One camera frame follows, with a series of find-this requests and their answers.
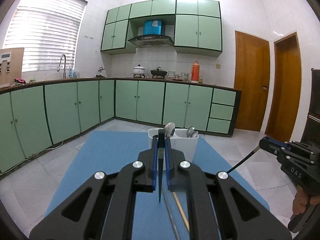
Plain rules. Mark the white window blinds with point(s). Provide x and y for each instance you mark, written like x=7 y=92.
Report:
x=48 y=30

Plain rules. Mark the white plastic utensil holder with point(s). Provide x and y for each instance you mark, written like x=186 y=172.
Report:
x=181 y=142

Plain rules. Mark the small kettle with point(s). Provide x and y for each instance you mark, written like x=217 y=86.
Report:
x=101 y=72

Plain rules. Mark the green upper kitchen cabinets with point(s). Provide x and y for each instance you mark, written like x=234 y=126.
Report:
x=189 y=26

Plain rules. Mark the red cloth on counter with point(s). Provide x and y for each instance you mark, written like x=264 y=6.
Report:
x=19 y=81

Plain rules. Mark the green lower kitchen cabinets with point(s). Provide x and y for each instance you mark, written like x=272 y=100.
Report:
x=37 y=116

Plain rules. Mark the white cooking pot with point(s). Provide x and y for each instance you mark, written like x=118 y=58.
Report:
x=138 y=71

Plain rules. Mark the black plastic spoon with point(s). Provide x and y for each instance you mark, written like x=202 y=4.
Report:
x=155 y=140

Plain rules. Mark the black wok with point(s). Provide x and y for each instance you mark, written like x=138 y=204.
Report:
x=158 y=73

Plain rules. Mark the grey chopstick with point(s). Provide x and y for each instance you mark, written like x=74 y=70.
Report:
x=172 y=221

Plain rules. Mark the green kitchen cabinets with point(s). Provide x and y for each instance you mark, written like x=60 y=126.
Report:
x=37 y=116
x=189 y=26

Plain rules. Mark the wooden door left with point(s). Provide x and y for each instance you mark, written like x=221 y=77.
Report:
x=252 y=78

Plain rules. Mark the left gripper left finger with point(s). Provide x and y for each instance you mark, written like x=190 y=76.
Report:
x=103 y=206

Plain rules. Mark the wooden door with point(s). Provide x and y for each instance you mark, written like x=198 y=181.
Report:
x=287 y=88
x=252 y=78

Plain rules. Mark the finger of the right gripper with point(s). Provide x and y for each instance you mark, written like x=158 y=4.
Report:
x=269 y=148
x=274 y=142

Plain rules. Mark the dark appliance at right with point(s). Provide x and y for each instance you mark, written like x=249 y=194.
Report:
x=311 y=132

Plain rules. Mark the large silver spoon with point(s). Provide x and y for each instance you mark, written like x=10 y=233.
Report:
x=169 y=129

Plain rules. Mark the blue box on hood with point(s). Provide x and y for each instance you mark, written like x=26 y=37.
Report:
x=154 y=27

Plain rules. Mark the black range hood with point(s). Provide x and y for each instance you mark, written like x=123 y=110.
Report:
x=151 y=40

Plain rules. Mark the wooden chopstick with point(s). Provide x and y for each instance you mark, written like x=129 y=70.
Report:
x=183 y=216

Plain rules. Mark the blue table cloth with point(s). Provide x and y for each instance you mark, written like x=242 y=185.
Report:
x=109 y=152

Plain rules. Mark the cardboard box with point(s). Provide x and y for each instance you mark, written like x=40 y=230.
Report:
x=11 y=66

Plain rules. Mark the orange thermos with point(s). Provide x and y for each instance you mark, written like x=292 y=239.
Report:
x=195 y=72

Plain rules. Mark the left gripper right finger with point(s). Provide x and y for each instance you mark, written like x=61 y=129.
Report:
x=218 y=206

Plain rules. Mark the person's right hand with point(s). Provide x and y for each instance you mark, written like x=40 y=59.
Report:
x=301 y=200

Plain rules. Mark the small silver spoon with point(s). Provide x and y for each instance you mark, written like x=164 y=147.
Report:
x=190 y=131

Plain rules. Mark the wooden door right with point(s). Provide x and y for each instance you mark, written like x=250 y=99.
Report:
x=287 y=88

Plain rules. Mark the silver spoon decorated handle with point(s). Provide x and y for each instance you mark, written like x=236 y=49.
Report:
x=195 y=134

